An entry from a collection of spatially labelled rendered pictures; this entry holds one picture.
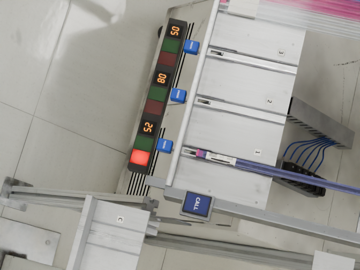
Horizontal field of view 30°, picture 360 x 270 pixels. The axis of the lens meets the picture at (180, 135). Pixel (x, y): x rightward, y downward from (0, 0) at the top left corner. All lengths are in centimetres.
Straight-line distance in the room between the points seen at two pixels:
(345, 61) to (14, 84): 93
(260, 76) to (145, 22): 90
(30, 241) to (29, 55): 53
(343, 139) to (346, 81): 18
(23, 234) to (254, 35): 92
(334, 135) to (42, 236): 87
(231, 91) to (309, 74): 45
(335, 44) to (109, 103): 72
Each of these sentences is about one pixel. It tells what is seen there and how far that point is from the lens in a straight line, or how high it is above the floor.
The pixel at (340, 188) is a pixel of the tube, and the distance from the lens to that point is 135.
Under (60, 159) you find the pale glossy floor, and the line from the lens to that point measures 203.
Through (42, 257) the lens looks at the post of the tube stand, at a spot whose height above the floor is 1.
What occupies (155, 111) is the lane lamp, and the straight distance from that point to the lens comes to 139.
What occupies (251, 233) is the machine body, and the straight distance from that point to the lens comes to 165.
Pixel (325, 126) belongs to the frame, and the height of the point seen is 66.
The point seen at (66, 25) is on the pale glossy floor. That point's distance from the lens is 207.
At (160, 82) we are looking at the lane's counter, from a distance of 141.
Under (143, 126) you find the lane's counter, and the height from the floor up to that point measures 65.
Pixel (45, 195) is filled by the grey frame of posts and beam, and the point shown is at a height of 19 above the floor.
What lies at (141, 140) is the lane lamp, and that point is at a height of 65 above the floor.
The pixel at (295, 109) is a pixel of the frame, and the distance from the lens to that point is 169.
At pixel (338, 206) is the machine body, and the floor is 62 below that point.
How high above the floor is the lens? 177
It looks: 51 degrees down
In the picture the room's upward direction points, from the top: 88 degrees clockwise
